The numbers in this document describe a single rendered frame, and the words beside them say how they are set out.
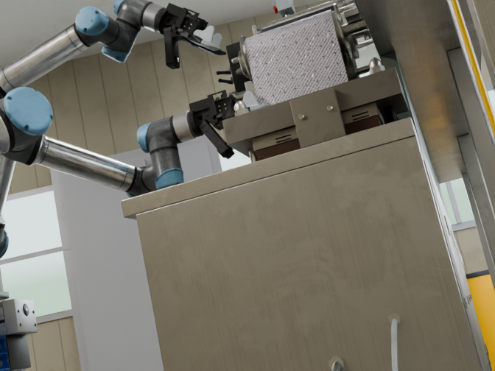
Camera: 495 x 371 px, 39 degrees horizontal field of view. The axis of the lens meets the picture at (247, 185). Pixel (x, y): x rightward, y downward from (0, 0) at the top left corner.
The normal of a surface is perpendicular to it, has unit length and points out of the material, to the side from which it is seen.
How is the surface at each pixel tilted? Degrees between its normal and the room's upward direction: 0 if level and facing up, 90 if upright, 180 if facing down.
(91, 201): 90
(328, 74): 90
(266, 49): 90
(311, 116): 90
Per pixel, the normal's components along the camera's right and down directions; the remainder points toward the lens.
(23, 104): 0.66, -0.34
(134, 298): -0.08, -0.20
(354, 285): -0.31, -0.15
